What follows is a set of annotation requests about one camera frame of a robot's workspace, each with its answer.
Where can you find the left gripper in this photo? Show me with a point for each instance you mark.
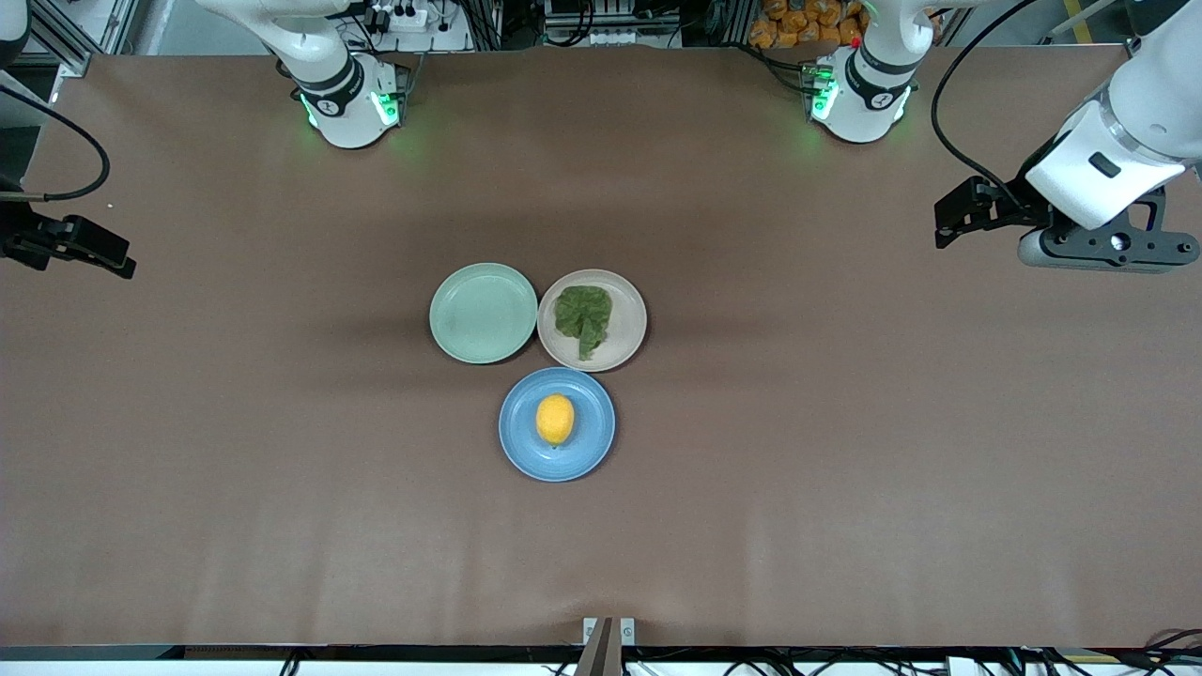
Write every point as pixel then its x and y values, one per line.
pixel 1018 214

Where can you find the green lettuce leaf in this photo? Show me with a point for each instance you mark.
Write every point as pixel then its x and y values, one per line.
pixel 582 314

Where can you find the yellow lemon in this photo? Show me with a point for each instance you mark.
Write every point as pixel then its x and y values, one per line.
pixel 555 420

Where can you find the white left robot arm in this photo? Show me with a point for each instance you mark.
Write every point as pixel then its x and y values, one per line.
pixel 869 94

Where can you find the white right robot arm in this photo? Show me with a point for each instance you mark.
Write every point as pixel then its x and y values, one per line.
pixel 343 103

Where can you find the bag of orange items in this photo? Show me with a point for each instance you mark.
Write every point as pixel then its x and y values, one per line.
pixel 798 23

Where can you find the beige plate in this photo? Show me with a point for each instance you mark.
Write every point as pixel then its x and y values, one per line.
pixel 624 324

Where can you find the white power strip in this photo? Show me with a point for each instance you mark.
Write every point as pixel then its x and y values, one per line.
pixel 399 17

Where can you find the green plate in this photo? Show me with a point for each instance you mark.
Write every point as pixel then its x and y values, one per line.
pixel 484 313

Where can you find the blue plate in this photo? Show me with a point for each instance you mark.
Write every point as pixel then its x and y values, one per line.
pixel 526 451

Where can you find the aluminium frame profile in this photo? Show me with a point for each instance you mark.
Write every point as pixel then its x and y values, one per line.
pixel 84 33

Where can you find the metal table edge bracket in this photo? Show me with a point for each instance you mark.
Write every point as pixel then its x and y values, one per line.
pixel 608 643

